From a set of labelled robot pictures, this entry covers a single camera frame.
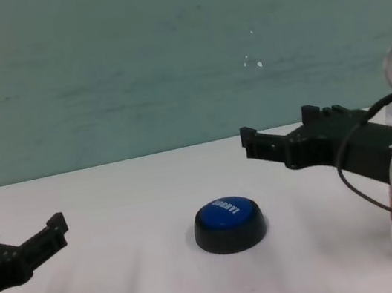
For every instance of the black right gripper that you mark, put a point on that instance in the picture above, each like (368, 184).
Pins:
(316, 145)

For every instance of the blue push button black base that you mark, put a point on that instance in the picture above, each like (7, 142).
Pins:
(229, 231)

